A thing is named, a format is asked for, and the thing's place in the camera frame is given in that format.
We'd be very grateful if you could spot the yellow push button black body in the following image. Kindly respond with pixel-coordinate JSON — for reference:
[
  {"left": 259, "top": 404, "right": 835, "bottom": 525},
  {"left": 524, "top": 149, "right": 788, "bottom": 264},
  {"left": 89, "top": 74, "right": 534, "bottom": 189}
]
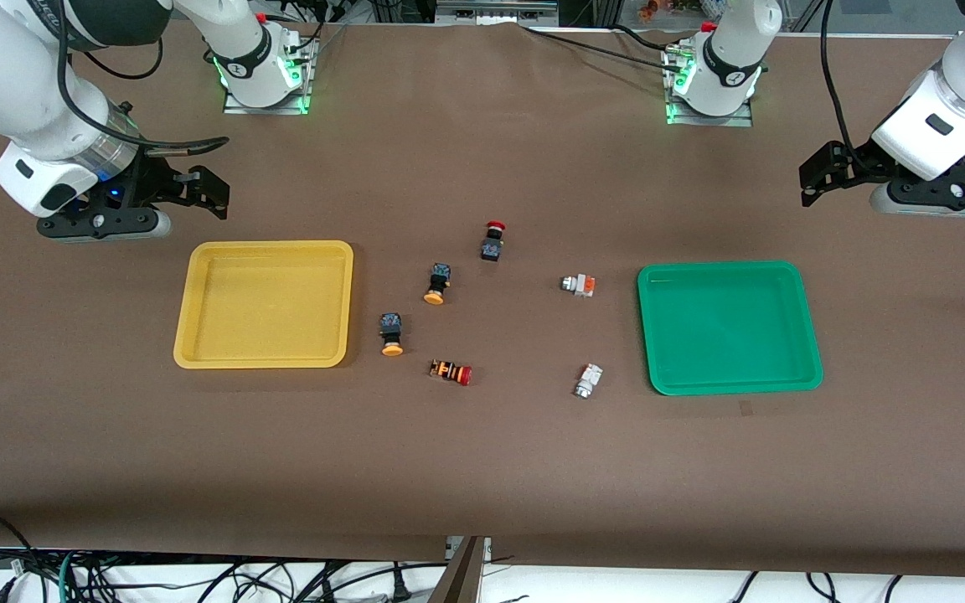
[
  {"left": 424, "top": 263, "right": 452, "bottom": 306},
  {"left": 379, "top": 312, "right": 405, "bottom": 358}
]

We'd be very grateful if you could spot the yellow plastic tray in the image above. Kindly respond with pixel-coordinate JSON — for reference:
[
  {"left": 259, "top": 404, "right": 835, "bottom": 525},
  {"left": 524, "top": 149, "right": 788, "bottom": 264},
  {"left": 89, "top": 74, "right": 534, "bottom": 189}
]
[{"left": 173, "top": 240, "right": 355, "bottom": 369}]

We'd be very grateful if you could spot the green plastic tray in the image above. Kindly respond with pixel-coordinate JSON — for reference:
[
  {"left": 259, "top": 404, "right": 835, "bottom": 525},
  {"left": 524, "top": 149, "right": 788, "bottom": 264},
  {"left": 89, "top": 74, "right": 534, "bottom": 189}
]
[{"left": 637, "top": 260, "right": 824, "bottom": 396}]

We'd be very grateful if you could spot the red push button black body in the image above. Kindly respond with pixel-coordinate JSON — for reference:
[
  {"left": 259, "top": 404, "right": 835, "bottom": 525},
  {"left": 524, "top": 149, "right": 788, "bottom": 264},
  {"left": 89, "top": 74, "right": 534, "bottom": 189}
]
[{"left": 480, "top": 220, "right": 508, "bottom": 262}]

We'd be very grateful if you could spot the red push button orange body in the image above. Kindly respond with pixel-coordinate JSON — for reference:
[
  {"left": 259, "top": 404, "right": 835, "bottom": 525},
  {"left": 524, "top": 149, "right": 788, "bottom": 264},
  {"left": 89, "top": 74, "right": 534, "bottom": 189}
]
[{"left": 429, "top": 358, "right": 473, "bottom": 387}]

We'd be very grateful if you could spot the brown table cover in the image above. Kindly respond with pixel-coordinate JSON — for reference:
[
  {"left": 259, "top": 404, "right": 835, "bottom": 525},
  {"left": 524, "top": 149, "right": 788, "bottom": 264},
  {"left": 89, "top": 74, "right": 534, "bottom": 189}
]
[{"left": 0, "top": 15, "right": 965, "bottom": 579}]

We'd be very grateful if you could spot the metal table leg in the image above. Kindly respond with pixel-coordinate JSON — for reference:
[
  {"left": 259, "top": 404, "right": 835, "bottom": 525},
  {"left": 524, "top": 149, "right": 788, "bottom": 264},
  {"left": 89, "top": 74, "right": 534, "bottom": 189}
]
[{"left": 428, "top": 536, "right": 492, "bottom": 603}]

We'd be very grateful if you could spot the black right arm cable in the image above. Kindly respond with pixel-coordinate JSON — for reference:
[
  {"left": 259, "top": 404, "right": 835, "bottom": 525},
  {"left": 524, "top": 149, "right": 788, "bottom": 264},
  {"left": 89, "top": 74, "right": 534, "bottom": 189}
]
[{"left": 55, "top": 0, "right": 230, "bottom": 158}]

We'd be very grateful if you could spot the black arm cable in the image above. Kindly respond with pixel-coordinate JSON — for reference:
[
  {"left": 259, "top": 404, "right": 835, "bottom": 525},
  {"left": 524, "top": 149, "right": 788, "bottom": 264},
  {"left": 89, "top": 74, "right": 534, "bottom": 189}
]
[
  {"left": 55, "top": 0, "right": 230, "bottom": 158},
  {"left": 820, "top": 0, "right": 862, "bottom": 153}
]

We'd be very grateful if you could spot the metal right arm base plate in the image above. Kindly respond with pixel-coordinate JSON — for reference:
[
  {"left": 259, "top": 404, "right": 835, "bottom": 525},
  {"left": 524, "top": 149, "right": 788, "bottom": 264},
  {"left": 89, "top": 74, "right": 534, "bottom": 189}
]
[{"left": 223, "top": 38, "right": 317, "bottom": 116}]

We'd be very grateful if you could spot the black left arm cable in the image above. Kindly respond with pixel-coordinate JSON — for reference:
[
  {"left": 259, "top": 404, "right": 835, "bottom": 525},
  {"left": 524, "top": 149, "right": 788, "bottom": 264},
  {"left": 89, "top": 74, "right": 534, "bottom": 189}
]
[{"left": 820, "top": 0, "right": 862, "bottom": 153}]

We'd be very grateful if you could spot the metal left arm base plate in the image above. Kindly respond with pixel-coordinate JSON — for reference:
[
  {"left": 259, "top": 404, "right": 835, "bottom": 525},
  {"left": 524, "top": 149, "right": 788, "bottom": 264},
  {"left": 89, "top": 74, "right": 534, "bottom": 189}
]
[{"left": 664, "top": 46, "right": 756, "bottom": 128}]

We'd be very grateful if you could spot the black cable on table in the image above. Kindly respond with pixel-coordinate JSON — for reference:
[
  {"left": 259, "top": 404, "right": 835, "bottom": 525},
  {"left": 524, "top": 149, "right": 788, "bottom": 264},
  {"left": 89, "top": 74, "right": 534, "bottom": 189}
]
[{"left": 519, "top": 23, "right": 689, "bottom": 72}]

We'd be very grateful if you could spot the aluminium frame profile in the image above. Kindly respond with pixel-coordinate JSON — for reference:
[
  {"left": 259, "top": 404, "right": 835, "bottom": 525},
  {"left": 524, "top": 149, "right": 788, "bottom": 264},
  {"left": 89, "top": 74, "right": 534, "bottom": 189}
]
[{"left": 436, "top": 0, "right": 560, "bottom": 24}]

